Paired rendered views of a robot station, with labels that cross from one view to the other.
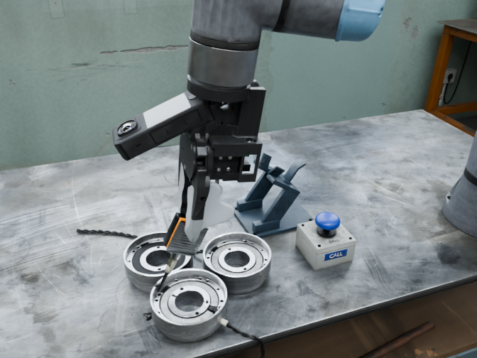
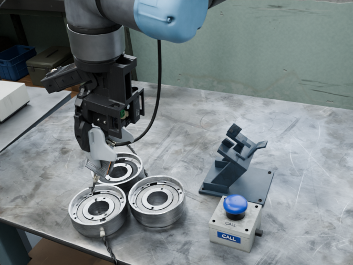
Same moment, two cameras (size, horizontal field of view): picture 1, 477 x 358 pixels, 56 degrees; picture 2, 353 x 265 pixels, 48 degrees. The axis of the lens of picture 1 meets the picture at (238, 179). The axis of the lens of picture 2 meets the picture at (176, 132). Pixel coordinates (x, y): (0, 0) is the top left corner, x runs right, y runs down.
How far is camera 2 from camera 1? 0.49 m
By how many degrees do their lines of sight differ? 41
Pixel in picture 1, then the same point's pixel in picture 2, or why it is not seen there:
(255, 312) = (135, 242)
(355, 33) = (157, 35)
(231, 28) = (72, 15)
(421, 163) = not seen: outside the picture
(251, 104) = (114, 77)
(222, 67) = (74, 44)
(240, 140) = (107, 102)
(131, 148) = (47, 86)
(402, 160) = not seen: outside the picture
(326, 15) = (126, 16)
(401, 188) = not seen: outside the picture
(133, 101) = (314, 47)
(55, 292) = (64, 165)
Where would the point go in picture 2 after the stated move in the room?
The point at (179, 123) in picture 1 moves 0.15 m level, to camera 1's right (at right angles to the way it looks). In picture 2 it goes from (69, 77) to (132, 108)
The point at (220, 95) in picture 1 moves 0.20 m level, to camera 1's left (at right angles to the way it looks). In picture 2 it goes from (79, 64) to (15, 37)
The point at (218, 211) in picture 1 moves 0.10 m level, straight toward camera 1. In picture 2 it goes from (104, 151) to (50, 185)
